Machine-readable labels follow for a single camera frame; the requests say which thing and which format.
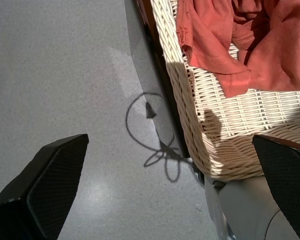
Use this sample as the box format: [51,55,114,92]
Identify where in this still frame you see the pale woven basket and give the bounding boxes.
[149,0,300,181]

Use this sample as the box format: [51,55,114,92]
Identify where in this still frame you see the red garment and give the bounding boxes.
[175,0,300,99]

